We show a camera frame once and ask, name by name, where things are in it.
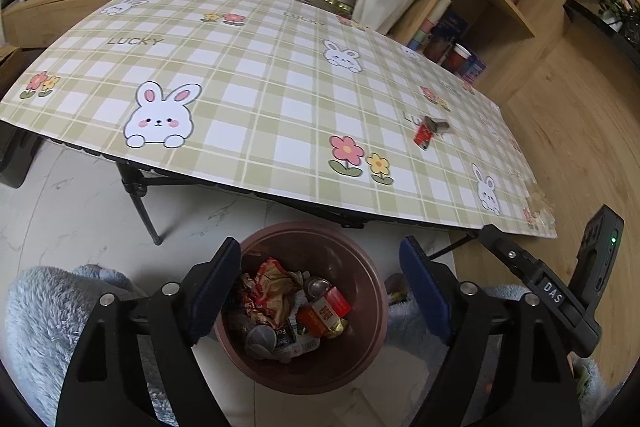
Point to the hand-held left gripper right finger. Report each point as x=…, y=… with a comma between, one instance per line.
x=425, y=292

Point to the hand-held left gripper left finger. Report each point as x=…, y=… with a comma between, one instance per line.
x=215, y=292

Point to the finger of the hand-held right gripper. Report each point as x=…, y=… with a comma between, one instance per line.
x=510, y=254

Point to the gold brown wrapper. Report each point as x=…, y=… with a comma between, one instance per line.
x=270, y=289

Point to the brown plastic trash bin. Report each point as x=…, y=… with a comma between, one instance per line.
x=360, y=297

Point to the white packet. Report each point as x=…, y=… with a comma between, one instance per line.
x=302, y=349

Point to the small red packet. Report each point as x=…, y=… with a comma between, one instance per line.
x=425, y=134

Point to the person's fuzzy light blue clothing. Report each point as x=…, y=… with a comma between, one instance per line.
x=45, y=322

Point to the small light blue box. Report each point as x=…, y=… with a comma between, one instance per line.
x=475, y=69

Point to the red cup with white rim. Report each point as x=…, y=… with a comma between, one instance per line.
x=456, y=59

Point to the dark red glass cup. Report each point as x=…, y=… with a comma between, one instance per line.
x=437, y=49

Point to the dark blue printed box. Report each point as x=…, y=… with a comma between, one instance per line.
x=455, y=27

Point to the stack of pastel cups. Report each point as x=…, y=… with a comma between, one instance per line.
x=427, y=24

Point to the small potted flower plant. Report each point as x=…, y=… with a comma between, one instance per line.
x=617, y=4

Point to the gold decorative tray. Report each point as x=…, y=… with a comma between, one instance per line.
x=325, y=2

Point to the black folding table frame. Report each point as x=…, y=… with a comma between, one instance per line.
x=142, y=202

